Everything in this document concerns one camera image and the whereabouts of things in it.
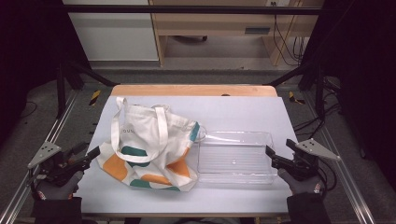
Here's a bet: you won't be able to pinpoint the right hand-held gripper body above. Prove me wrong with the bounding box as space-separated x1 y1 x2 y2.
271 137 342 182

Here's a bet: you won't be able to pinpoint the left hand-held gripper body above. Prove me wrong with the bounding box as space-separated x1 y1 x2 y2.
27 141 90 188

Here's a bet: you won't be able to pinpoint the clear plastic container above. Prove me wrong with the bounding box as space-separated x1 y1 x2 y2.
196 130 279 186

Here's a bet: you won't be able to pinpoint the white patterned tote bag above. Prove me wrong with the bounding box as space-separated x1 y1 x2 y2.
96 96 208 192

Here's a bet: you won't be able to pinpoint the person's left hand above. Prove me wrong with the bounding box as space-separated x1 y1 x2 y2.
31 170 84 201

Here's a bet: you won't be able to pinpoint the person's right hand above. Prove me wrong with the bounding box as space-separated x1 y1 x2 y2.
276 167 327 196

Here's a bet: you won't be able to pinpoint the yellow and black tape piece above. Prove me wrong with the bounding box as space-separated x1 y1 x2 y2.
287 91 306 106
89 90 103 107

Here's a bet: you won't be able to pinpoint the black metal stand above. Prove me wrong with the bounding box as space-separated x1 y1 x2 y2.
55 60 119 119
266 61 327 119

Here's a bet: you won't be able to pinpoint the dark curtain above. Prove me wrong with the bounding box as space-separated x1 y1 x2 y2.
299 0 396 189
0 0 92 147

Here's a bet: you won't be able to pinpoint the white cabinet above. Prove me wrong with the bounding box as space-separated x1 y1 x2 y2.
62 0 160 63

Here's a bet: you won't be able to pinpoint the light wooden desk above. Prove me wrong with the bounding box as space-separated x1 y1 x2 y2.
148 0 325 67

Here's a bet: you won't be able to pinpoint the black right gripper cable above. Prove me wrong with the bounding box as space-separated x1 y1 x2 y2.
317 158 338 191

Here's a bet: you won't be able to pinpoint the black floor cables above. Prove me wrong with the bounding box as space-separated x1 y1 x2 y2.
292 77 344 140

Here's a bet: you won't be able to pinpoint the black hanging cables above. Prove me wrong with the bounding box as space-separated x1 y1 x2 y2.
272 1 308 67

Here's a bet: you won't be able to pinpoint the black horizontal frame bar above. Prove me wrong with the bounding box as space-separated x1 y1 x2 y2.
62 4 323 16

